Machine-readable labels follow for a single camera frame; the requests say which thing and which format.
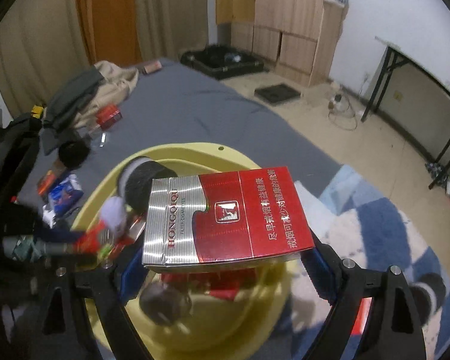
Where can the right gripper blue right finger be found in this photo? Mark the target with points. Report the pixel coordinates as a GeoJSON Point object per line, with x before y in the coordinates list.
{"type": "Point", "coordinates": [322, 265]}

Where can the blue snack packet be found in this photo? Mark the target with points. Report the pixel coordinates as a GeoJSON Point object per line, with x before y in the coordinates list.
{"type": "Point", "coordinates": [65, 195]}

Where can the blue white checkered blanket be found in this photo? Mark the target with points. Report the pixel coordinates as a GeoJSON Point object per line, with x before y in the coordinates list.
{"type": "Point", "coordinates": [360, 223]}

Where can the round metal tin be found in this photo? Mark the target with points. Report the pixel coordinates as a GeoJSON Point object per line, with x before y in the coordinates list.
{"type": "Point", "coordinates": [164, 304]}

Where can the black suitcase on floor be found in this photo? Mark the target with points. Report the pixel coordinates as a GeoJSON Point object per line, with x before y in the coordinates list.
{"type": "Point", "coordinates": [222, 62]}

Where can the beige curtain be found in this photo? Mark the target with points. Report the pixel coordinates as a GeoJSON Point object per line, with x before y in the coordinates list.
{"type": "Point", "coordinates": [44, 43]}

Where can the beige clothing pile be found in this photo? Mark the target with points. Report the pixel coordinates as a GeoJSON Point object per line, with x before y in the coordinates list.
{"type": "Point", "coordinates": [76, 104]}

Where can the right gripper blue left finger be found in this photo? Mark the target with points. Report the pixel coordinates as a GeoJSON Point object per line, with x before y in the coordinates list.
{"type": "Point", "coordinates": [131, 274]}

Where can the small red box on bed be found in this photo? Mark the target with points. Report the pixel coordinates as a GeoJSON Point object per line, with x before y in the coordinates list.
{"type": "Point", "coordinates": [108, 116]}

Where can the power strip with cables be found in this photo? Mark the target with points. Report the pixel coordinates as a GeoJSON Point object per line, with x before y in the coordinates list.
{"type": "Point", "coordinates": [341, 113]}

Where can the wooden cabinet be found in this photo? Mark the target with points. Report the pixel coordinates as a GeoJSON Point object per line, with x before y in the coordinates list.
{"type": "Point", "coordinates": [296, 38]}

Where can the black folding table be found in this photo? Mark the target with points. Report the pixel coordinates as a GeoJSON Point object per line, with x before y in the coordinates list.
{"type": "Point", "coordinates": [416, 103]}

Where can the red cigarette box with QR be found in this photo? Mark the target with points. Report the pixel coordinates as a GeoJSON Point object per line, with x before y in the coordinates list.
{"type": "Point", "coordinates": [224, 221]}

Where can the grey bed sheet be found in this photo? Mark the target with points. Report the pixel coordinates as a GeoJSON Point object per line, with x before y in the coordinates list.
{"type": "Point", "coordinates": [179, 105]}

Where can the black flat tray on floor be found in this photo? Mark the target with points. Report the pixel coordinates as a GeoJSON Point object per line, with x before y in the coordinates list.
{"type": "Point", "coordinates": [275, 94]}

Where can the yellow plastic tray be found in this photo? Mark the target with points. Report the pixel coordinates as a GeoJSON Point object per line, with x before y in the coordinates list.
{"type": "Point", "coordinates": [233, 310]}

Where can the black round cap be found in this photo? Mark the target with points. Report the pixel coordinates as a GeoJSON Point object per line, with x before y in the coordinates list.
{"type": "Point", "coordinates": [73, 153]}

